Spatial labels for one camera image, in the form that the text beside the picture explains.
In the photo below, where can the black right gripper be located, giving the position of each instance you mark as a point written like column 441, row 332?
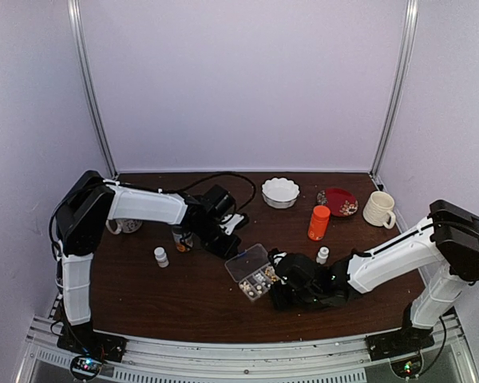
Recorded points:
column 280, row 302

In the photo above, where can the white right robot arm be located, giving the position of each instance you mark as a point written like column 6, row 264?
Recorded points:
column 448, row 235

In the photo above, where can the white scalloped bowl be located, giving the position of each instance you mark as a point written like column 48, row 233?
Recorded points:
column 280, row 193

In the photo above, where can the aluminium frame post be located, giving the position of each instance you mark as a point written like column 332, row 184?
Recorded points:
column 404, row 57
column 76, row 24

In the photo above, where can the left aluminium frame post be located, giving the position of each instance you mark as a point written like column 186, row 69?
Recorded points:
column 76, row 24

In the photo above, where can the orange cylindrical bottle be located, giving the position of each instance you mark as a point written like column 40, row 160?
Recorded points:
column 319, row 222

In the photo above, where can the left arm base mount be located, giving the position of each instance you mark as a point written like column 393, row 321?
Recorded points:
column 103, row 347

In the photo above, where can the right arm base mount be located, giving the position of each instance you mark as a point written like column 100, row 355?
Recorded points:
column 395, row 344

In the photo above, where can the right aluminium frame post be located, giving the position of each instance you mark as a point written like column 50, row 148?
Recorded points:
column 404, row 57

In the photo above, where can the small white pill bottle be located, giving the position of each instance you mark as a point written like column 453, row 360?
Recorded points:
column 322, row 255

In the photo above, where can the floral mug with yellow interior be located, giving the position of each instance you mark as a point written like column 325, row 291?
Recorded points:
column 123, row 226

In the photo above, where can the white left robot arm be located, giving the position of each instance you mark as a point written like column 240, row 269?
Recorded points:
column 80, row 220

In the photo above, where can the red floral plate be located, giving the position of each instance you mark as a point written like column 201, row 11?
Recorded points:
column 341, row 202

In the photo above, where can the white orange vitamin bottle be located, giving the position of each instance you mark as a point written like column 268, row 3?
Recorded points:
column 182, row 238

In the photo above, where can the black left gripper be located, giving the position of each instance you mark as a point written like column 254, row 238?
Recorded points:
column 231, row 246

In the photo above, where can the cream ribbed mug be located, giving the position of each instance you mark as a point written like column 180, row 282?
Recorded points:
column 379, row 210

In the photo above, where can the aluminium front rail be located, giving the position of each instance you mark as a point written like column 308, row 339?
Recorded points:
column 344, row 359

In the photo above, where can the clear plastic pill organizer box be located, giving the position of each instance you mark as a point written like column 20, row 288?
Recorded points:
column 252, row 272

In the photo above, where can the small white capped bottle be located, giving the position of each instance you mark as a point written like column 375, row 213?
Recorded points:
column 161, row 257

